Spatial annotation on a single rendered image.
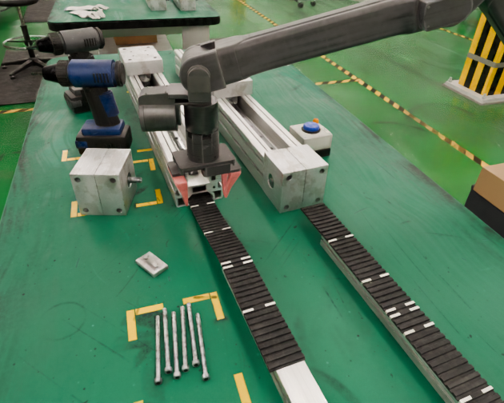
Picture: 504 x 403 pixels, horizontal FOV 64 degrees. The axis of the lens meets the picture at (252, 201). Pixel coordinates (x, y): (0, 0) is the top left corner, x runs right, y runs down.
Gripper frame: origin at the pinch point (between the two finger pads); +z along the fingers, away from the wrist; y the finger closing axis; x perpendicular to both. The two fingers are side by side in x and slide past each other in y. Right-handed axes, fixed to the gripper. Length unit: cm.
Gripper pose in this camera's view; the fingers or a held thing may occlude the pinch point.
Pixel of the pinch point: (206, 196)
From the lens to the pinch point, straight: 77.9
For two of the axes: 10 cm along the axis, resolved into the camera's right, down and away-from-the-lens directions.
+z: -0.2, 8.1, 5.9
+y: -9.3, 2.0, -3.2
